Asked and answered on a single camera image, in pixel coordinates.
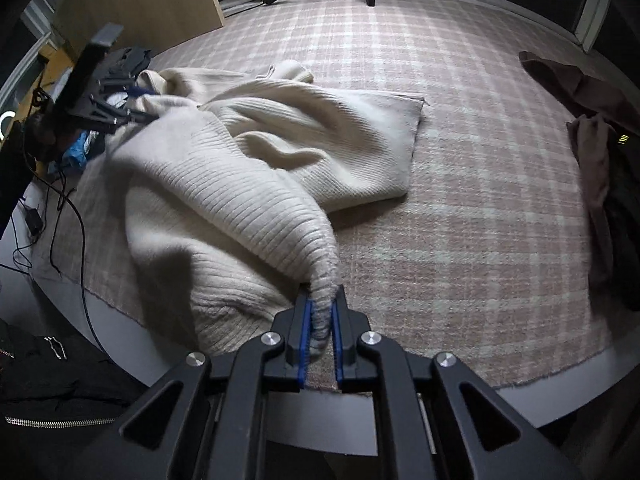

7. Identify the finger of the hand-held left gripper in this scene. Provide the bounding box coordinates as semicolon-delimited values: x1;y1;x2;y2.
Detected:
97;75;152;97
75;95;157;135

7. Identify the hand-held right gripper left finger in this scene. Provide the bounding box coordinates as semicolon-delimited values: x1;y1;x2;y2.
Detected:
75;296;314;480

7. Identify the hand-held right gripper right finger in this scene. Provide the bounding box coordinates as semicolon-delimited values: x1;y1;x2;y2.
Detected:
331;285;586;480

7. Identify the cream ribbed knit sweater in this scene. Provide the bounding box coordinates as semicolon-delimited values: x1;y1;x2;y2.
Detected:
102;60;431;361

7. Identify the blue folded garment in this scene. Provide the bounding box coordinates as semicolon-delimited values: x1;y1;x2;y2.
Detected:
65;132;106;168

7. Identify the plywood board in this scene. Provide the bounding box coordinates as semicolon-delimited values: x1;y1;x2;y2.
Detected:
52;0;226;56

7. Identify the pink plaid blanket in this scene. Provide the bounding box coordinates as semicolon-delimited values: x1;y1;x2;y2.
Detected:
35;0;626;391

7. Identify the black jacket with zipper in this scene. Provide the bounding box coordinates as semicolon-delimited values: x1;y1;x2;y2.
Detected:
0;317;151;480

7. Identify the black garment with yellow tag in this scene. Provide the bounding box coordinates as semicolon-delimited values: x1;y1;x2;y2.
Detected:
602;130;640;311

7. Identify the dark brown garment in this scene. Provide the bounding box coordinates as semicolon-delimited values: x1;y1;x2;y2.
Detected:
519;50;640;136

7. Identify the window with white frame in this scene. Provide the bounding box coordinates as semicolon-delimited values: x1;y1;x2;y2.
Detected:
0;0;68;131

